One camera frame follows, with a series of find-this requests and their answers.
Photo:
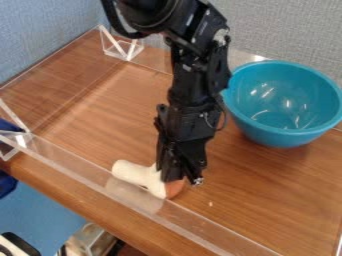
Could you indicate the clear acrylic front barrier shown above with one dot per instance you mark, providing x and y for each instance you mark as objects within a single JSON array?
[{"x": 156, "y": 225}]

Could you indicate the black white object below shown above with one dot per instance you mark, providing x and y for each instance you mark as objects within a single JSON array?
[{"x": 13, "y": 246}]

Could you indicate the clear acrylic left bracket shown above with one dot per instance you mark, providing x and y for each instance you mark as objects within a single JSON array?
[{"x": 15, "y": 134}]

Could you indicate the metallic object under table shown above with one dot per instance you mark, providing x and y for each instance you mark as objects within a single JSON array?
[{"x": 91, "y": 241}]

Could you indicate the clear acrylic corner bracket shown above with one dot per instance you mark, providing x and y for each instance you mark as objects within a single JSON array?
[{"x": 119, "y": 48}]

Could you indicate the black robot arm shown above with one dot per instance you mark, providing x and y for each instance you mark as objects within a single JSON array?
[{"x": 196, "y": 33}]

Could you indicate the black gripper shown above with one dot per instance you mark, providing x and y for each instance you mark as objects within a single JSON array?
[{"x": 186, "y": 128}]

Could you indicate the blue bowl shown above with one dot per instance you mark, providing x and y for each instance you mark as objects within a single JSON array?
[{"x": 283, "y": 103}]

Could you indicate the blue cloth object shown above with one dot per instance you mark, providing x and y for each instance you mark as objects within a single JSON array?
[{"x": 7, "y": 181}]

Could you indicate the toy mushroom brown cap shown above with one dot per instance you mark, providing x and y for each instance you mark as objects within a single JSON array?
[{"x": 147, "y": 177}]

